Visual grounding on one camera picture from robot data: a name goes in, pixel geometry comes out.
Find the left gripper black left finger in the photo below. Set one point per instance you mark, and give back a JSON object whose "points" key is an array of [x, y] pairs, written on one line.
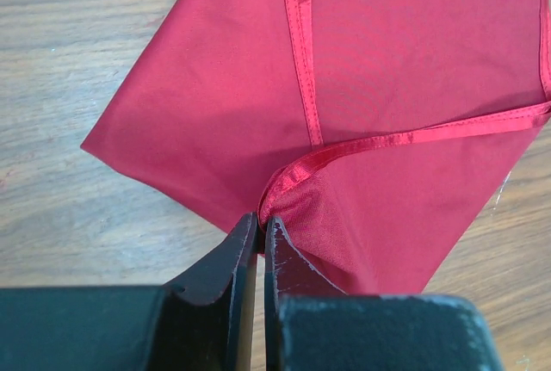
{"points": [[200, 320]]}

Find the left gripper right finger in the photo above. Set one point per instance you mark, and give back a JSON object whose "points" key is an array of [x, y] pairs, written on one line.
{"points": [[311, 324]]}

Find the red cloth napkin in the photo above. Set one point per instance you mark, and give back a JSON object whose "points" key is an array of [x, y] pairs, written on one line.
{"points": [[375, 129]]}

